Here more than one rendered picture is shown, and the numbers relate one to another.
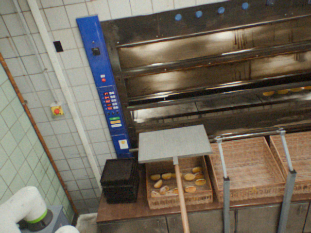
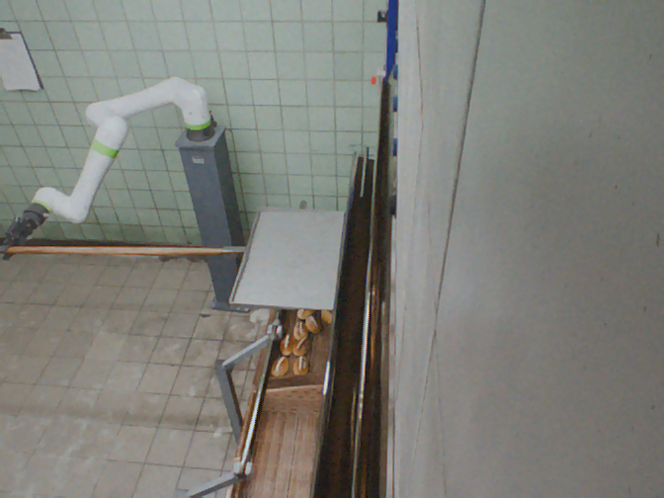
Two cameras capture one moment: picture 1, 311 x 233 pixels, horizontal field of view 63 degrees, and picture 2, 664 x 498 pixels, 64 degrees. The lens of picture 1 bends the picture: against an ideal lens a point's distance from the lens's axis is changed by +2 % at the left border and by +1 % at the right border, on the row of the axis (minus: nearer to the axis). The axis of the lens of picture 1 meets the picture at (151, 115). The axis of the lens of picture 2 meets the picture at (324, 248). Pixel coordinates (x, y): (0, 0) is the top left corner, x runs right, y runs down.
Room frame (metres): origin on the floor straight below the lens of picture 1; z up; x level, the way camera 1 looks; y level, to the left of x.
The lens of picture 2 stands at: (1.80, -1.64, 2.54)
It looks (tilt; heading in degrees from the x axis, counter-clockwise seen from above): 41 degrees down; 94
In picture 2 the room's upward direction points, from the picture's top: 3 degrees counter-clockwise
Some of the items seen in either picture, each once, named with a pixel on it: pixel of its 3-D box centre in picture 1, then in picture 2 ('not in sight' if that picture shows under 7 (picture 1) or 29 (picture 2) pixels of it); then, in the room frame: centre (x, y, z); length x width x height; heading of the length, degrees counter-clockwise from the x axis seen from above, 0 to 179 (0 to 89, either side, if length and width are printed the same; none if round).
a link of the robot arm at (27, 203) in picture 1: (28, 205); (193, 105); (1.04, 0.78, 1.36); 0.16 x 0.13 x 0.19; 133
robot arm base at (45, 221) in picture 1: (29, 218); (203, 124); (1.05, 0.83, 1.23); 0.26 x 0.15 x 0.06; 82
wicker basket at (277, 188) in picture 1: (242, 167); (302, 462); (1.63, -0.72, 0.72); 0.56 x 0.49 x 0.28; 86
